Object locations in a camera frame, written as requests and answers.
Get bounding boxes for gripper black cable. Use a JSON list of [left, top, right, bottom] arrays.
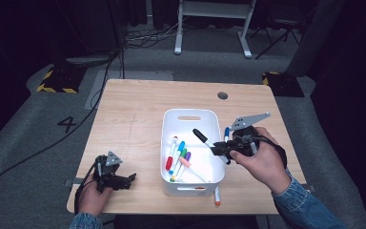
[[73, 161, 99, 215], [251, 135, 289, 170]]

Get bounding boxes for floor cable bundle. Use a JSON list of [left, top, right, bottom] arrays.
[[122, 15, 189, 51]]

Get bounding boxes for light green cap marker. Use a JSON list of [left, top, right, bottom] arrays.
[[170, 148, 189, 183]]

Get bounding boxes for white plastic basket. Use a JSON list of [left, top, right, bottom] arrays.
[[160, 108, 226, 198]]

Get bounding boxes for light blue cap marker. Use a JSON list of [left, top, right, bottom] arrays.
[[168, 140, 186, 176]]

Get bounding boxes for black yellow striped base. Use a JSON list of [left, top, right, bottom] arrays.
[[261, 71, 305, 98], [36, 65, 87, 94]]

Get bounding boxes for person's right hand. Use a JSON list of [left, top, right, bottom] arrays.
[[229, 126, 292, 196]]

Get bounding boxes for grey stand foot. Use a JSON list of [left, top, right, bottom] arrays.
[[65, 53, 120, 68]]

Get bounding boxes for person's lap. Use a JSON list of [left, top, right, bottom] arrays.
[[113, 214, 261, 229]]

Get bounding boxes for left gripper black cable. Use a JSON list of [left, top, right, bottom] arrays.
[[73, 161, 99, 215]]

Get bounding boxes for long black floor cable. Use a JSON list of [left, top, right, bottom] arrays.
[[0, 47, 123, 195]]

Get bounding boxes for black tripod stand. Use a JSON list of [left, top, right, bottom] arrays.
[[251, 12, 303, 60]]

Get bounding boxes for person's left hand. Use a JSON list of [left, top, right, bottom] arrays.
[[75, 177, 114, 218]]

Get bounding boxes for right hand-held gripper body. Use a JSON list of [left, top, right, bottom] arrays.
[[229, 112, 272, 158]]

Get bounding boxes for dark grey column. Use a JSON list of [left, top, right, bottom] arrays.
[[285, 0, 346, 77]]

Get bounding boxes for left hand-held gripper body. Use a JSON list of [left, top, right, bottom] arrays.
[[92, 150, 126, 194]]

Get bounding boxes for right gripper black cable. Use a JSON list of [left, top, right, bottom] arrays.
[[251, 135, 289, 170]]

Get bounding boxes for orange cap marker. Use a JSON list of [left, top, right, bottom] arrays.
[[213, 185, 221, 206]]

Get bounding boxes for pink cap marker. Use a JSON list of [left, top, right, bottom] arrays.
[[178, 156, 212, 184]]

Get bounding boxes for white desk frame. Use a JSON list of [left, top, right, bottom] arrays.
[[173, 0, 257, 60]]

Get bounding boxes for purple cap marker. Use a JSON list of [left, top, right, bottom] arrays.
[[174, 151, 193, 179]]

